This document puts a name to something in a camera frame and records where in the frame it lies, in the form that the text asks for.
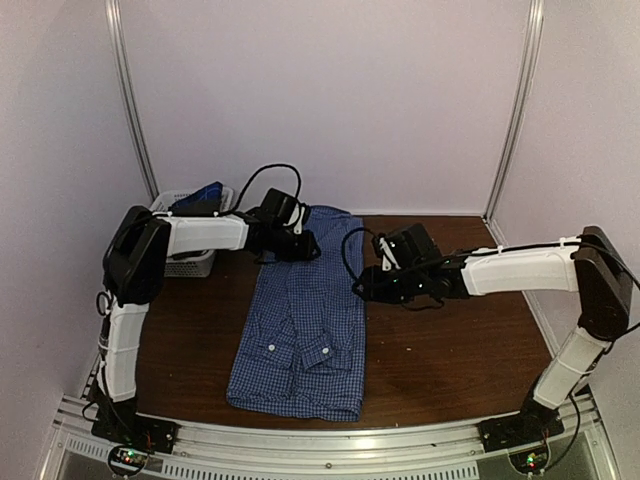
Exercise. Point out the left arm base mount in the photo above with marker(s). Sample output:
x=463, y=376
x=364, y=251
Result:
x=135, y=437

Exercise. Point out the aluminium frame post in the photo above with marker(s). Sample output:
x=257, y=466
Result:
x=527, y=70
x=126, y=85

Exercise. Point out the dark blue plaid shirt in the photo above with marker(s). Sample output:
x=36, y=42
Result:
x=209, y=194

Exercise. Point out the white plastic laundry basket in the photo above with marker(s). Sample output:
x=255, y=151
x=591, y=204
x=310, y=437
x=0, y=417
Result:
x=193, y=265

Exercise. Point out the right aluminium frame post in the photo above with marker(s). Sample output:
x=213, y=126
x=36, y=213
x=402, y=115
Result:
x=527, y=70

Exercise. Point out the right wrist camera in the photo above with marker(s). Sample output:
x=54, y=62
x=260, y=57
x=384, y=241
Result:
x=385, y=253

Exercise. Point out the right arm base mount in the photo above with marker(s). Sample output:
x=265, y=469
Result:
x=525, y=435

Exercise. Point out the blue plaid long sleeve shirt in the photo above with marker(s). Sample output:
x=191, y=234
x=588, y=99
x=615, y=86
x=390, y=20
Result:
x=303, y=347

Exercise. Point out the left aluminium frame post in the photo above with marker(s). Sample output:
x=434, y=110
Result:
x=126, y=85

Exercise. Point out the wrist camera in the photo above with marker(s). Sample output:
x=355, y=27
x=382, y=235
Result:
x=298, y=218
x=385, y=253

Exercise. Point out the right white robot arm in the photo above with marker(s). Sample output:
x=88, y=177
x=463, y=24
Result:
x=412, y=265

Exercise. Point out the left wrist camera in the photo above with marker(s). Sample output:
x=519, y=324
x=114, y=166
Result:
x=298, y=218

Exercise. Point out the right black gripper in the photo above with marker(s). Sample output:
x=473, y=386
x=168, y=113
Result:
x=373, y=287

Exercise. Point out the aluminium front rail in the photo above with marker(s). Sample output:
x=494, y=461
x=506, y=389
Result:
x=452, y=450

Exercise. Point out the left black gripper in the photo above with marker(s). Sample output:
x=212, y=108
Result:
x=305, y=249

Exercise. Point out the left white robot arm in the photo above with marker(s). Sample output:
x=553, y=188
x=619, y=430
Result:
x=134, y=266

